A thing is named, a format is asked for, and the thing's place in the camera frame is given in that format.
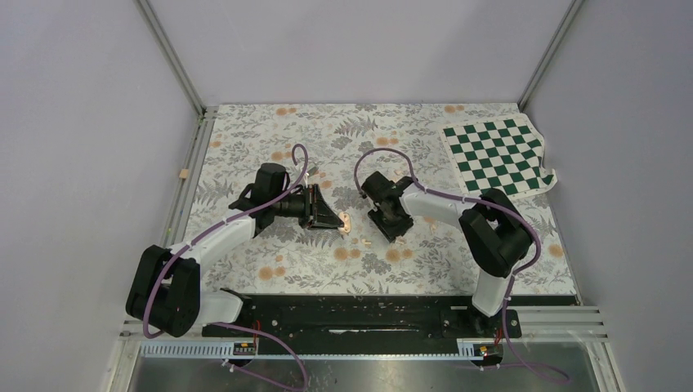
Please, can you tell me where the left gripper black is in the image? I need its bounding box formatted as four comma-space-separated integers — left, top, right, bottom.
272, 184, 343, 230

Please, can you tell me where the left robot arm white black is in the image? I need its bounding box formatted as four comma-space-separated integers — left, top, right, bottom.
125, 163, 345, 337

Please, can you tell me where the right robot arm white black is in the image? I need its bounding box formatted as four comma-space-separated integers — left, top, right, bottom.
360, 171, 540, 336

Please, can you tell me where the floral patterned table mat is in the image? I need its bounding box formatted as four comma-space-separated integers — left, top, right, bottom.
185, 104, 576, 295

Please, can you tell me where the green white checkered mat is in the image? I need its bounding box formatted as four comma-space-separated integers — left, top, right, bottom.
439, 114, 558, 200

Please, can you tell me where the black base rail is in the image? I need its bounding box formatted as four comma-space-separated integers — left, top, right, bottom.
236, 294, 522, 355

